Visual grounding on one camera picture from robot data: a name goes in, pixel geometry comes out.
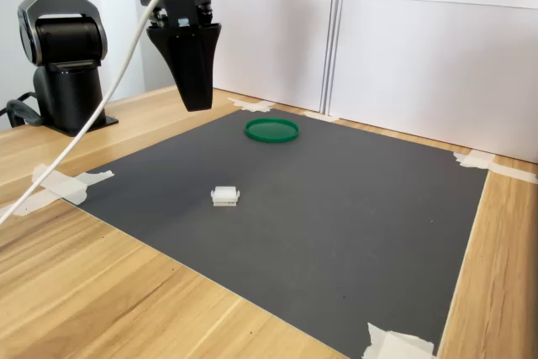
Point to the dark grey mat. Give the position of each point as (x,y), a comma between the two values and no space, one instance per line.
(315,228)

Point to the white masking tape strip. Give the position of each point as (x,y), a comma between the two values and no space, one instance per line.
(262,106)
(239,102)
(69,186)
(515,173)
(412,346)
(98,177)
(376,342)
(475,159)
(319,115)

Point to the white partition panel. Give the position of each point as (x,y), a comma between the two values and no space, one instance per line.
(273,48)
(437,73)

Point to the round green lid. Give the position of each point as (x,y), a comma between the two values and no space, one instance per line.
(272,130)

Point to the small white plastic terminal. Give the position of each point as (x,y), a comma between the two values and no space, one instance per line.
(225,197)

